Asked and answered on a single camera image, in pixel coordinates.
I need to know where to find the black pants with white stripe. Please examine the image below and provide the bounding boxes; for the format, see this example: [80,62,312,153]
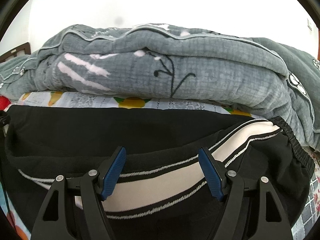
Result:
[3,104,315,240]

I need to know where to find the dark wooden headboard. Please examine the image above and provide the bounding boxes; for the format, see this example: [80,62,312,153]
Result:
[0,42,31,63]

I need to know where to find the grey folded quilt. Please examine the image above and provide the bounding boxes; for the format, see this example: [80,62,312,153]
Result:
[1,24,319,150]

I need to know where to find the fruit print bed sheet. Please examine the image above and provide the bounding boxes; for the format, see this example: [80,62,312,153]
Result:
[0,90,320,240]

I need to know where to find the red pillow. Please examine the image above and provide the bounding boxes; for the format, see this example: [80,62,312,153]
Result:
[0,96,11,111]

